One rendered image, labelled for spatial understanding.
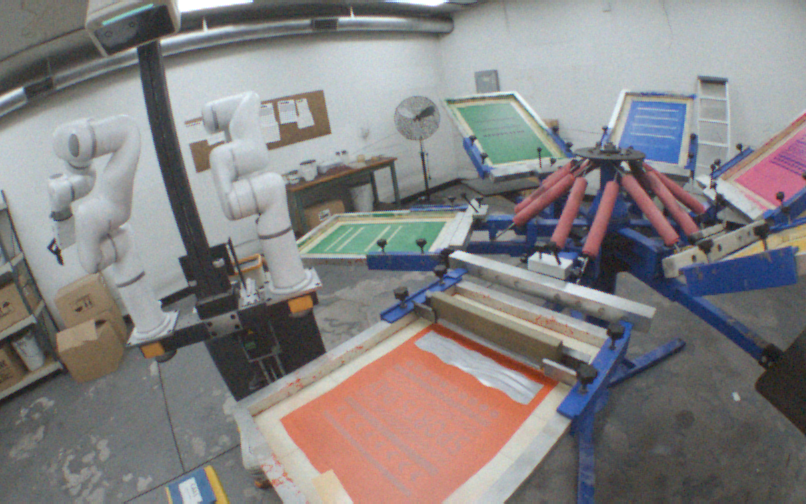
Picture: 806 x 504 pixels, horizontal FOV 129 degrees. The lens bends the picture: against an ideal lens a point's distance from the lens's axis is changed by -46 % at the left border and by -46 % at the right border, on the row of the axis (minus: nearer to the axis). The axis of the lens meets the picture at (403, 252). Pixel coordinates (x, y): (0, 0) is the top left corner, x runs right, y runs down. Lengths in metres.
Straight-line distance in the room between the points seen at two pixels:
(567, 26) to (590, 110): 1.16
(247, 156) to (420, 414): 0.73
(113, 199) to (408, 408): 0.82
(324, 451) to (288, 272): 0.47
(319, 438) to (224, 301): 0.45
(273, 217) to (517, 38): 4.91
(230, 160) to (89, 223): 0.38
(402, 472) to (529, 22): 5.25
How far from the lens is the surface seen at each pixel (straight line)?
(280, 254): 0.94
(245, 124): 0.97
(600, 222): 1.23
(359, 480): 0.72
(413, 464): 0.71
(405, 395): 0.83
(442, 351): 0.92
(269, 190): 0.90
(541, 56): 5.28
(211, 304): 1.01
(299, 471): 0.77
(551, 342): 0.78
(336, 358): 0.93
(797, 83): 4.80
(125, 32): 0.92
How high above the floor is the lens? 1.55
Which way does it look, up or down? 23 degrees down
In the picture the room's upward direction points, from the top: 10 degrees counter-clockwise
